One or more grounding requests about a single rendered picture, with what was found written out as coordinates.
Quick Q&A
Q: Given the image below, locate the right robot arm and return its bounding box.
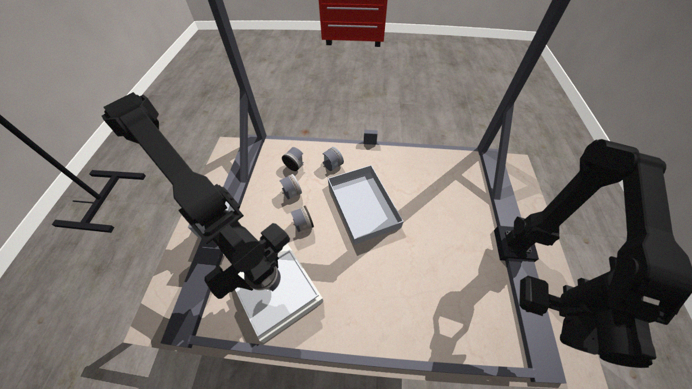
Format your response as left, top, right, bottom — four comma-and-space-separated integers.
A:
102, 92, 279, 285

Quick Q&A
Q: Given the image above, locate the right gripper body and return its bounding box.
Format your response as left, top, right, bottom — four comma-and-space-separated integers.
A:
204, 223, 290, 299

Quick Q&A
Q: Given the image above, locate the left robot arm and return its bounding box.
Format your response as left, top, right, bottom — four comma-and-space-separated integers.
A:
505, 139, 692, 368

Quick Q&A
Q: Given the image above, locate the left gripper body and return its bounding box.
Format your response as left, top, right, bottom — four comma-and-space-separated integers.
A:
520, 276, 600, 317

